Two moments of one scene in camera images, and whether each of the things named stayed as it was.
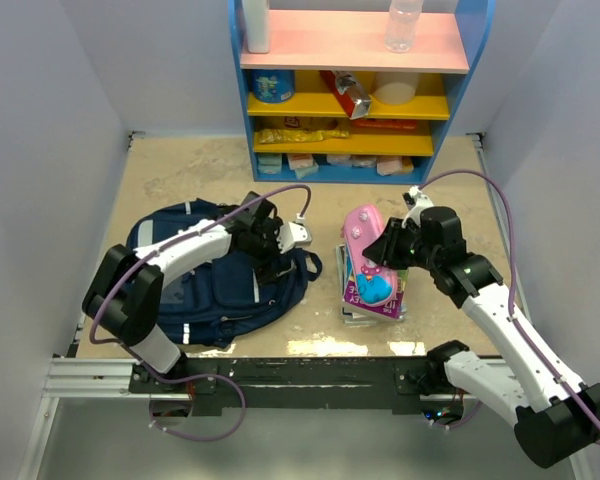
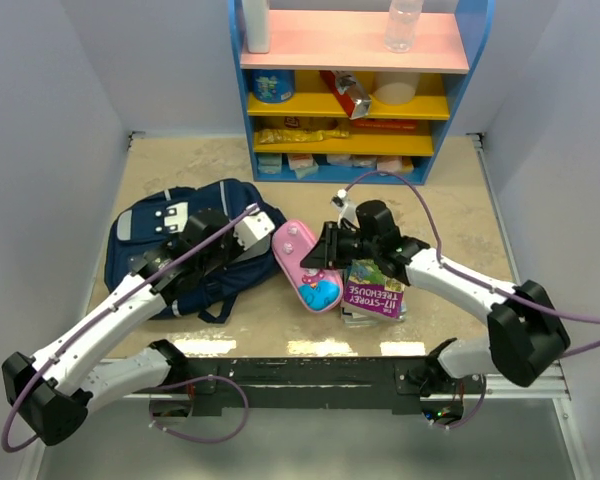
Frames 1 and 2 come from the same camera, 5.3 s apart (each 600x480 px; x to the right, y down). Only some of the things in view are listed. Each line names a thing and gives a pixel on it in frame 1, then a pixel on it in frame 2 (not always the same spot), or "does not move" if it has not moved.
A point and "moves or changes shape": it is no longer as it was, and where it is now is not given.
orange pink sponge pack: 392,165 does not move
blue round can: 272,86 does not move
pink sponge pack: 303,164 does not move
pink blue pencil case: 375,283 → 317,289
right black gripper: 384,251 → 326,253
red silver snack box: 349,95 does not move
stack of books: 357,312 does not move
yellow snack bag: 281,135 does not move
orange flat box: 385,124 does not move
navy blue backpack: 216,302 moves or changes shape
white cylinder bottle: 257,20 does not move
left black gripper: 264,268 → 238,249
